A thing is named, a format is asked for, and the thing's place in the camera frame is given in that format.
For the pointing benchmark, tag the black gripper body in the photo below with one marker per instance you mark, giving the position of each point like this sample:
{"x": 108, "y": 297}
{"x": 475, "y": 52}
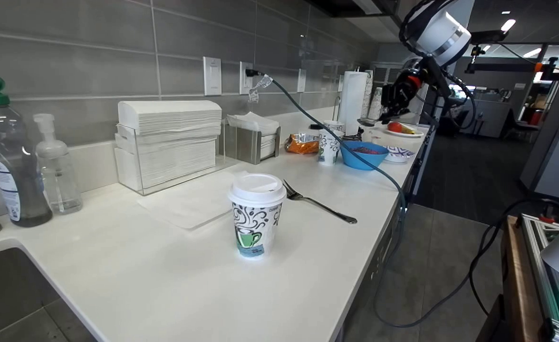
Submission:
{"x": 399, "y": 94}

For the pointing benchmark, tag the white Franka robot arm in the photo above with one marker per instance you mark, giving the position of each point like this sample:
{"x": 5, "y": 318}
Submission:
{"x": 444, "y": 35}

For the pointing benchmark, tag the blue bowl with beads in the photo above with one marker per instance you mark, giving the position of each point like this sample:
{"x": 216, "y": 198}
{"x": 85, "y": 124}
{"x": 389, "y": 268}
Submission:
{"x": 362, "y": 162}

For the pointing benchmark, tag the white plate with pretzels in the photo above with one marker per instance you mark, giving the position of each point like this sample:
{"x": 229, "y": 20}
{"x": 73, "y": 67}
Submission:
{"x": 418, "y": 134}

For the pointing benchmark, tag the white paper towel roll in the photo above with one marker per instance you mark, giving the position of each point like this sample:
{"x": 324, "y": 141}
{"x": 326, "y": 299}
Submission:
{"x": 355, "y": 101}

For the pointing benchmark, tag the blue patterned paper plate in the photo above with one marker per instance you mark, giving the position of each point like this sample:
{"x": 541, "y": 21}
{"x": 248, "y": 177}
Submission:
{"x": 399, "y": 156}

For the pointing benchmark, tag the orange snack bag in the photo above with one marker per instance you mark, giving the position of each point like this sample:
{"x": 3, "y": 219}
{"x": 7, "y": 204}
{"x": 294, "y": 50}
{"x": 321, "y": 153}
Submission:
{"x": 302, "y": 145}

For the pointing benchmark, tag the black plastic fork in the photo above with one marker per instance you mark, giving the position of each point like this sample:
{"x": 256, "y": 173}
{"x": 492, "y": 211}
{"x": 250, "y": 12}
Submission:
{"x": 319, "y": 202}

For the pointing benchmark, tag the grey metal cabinet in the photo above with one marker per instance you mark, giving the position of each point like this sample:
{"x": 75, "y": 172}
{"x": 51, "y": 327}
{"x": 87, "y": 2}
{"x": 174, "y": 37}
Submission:
{"x": 558, "y": 153}

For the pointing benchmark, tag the lidded patterned paper cup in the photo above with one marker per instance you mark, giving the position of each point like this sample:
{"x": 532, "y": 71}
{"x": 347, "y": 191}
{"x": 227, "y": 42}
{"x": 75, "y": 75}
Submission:
{"x": 258, "y": 221}

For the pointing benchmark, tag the flat white napkin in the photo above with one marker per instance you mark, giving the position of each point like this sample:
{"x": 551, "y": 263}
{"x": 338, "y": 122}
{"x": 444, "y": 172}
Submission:
{"x": 186, "y": 206}

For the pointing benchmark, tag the folded paper towel dispenser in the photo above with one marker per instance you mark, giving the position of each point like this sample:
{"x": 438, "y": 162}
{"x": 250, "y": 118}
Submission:
{"x": 167, "y": 153}

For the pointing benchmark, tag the clear pump soap dispenser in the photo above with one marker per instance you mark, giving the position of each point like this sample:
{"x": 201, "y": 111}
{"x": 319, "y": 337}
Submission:
{"x": 62, "y": 177}

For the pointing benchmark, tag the green capped plastic bottle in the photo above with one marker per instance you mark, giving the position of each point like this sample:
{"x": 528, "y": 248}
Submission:
{"x": 14, "y": 177}

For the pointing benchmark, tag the grey sink basin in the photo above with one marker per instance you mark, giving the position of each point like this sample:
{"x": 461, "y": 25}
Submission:
{"x": 14, "y": 297}

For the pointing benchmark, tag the white wall outlet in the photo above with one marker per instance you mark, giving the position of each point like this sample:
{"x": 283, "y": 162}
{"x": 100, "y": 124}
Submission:
{"x": 246, "y": 86}

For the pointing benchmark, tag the white wall switch plate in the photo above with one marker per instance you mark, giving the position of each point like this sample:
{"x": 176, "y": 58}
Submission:
{"x": 212, "y": 77}

